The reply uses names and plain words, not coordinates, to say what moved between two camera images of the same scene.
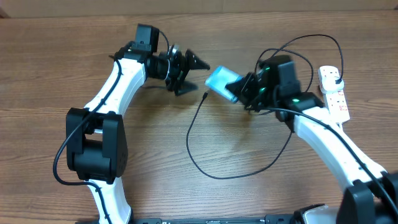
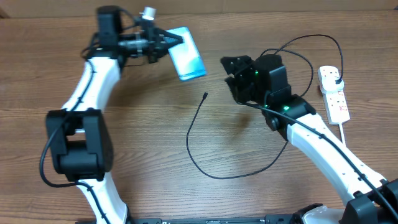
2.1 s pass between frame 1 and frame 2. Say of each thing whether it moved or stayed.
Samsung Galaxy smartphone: moved
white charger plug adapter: stayed
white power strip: stayed
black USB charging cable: stayed
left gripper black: moved
